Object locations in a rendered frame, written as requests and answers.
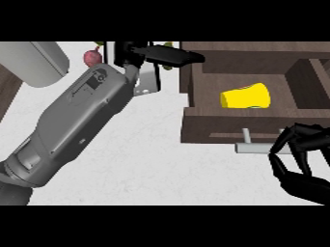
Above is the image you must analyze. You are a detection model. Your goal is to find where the pale grey appliance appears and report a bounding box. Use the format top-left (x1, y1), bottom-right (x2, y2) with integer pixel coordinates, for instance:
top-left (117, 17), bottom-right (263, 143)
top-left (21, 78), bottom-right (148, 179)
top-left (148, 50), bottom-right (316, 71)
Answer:
top-left (0, 41), bottom-right (71, 89)

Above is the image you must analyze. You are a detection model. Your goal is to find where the red radish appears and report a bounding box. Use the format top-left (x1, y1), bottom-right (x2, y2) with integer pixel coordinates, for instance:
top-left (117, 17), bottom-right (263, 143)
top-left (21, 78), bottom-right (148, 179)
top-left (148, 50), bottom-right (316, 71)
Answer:
top-left (81, 45), bottom-right (103, 69)

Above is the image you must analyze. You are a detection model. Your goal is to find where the green vegetable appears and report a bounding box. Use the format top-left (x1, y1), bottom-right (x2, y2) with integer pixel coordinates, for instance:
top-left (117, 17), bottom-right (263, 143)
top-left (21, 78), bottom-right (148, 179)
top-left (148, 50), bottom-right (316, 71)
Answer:
top-left (161, 41), bottom-right (176, 71)

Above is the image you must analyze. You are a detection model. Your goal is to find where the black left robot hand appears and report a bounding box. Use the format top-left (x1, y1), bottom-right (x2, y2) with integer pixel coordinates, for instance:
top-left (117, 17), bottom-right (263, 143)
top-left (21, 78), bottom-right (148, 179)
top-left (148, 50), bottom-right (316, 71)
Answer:
top-left (106, 41), bottom-right (207, 69)

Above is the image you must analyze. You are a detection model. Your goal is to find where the brown wooden drawer front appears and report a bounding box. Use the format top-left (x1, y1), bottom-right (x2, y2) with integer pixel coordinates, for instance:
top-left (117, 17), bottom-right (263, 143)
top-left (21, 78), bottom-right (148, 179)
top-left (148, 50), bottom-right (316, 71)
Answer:
top-left (180, 107), bottom-right (330, 145)

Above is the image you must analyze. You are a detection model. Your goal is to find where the brown wooden drawer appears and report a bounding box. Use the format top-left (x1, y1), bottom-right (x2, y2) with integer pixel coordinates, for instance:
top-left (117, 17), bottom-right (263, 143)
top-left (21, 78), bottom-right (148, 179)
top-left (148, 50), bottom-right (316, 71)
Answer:
top-left (180, 107), bottom-right (330, 145)
top-left (186, 58), bottom-right (330, 119)

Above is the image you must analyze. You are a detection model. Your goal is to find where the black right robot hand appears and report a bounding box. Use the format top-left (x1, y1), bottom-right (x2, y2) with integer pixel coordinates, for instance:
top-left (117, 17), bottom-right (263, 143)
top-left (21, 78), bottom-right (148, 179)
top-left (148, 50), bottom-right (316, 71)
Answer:
top-left (267, 123), bottom-right (330, 206)

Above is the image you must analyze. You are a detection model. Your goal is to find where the grey drawer handle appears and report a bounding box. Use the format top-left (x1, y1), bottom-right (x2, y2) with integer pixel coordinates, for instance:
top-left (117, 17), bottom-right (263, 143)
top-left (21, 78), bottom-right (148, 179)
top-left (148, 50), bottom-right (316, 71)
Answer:
top-left (233, 127), bottom-right (289, 155)

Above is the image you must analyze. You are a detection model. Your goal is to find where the yellow cup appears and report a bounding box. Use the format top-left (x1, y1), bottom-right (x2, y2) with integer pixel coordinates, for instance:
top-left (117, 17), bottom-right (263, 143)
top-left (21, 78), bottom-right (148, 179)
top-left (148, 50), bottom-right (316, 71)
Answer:
top-left (220, 82), bottom-right (273, 110)

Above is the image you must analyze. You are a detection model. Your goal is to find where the brown wooden cabinet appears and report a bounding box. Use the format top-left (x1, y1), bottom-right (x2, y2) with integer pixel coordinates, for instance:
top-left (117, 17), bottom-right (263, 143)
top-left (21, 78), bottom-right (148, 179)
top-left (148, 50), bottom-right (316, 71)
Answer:
top-left (180, 41), bottom-right (330, 95)

